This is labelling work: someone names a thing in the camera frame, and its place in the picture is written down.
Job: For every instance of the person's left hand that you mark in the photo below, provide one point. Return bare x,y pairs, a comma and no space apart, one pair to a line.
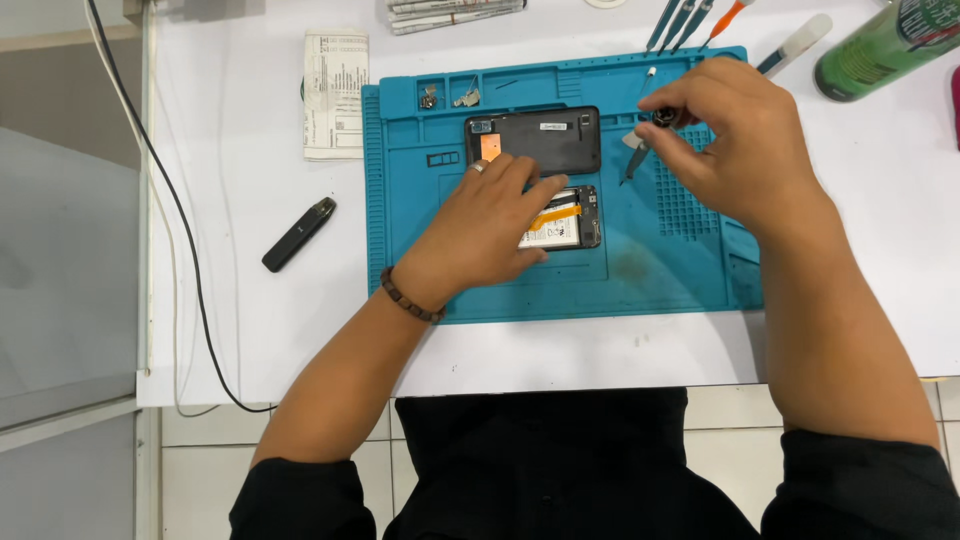
469,232

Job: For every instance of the person's right hand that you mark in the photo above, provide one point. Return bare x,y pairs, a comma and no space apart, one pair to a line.
739,150

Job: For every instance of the smartphone with battery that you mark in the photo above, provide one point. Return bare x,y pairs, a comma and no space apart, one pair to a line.
570,225

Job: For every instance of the black precision screwdriver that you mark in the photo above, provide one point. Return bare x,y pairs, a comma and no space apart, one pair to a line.
636,159

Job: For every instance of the black sim tray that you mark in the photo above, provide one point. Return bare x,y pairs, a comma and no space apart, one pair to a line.
442,159

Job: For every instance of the white plastic pick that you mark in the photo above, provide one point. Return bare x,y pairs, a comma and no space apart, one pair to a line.
631,140

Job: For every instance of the white tipped thin tool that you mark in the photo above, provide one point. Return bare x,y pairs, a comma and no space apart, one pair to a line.
649,77

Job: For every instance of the black phone back cover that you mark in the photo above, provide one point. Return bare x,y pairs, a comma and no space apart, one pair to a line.
551,146

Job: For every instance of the white capped glue pen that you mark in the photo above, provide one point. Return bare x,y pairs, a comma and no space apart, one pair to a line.
799,41

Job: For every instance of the blue silicone repair mat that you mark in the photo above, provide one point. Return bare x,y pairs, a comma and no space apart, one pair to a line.
660,262

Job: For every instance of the green spray bottle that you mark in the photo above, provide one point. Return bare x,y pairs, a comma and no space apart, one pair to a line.
877,52

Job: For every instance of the black vape pen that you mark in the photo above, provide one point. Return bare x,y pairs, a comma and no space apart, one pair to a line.
298,235

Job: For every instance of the folded printed paper leaflet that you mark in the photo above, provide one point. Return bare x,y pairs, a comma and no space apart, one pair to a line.
335,94

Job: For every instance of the white tape roll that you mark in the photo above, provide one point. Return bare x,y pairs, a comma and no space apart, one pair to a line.
604,3

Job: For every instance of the stack of folded papers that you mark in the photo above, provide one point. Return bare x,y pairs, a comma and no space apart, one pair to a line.
454,13

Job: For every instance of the pink object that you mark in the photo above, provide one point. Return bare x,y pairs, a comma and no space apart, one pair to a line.
956,105

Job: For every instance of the person's black shirt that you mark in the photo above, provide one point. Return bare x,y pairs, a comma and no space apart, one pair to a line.
540,480

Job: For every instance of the grey glass cabinet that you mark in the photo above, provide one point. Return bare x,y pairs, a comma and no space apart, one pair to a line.
67,300

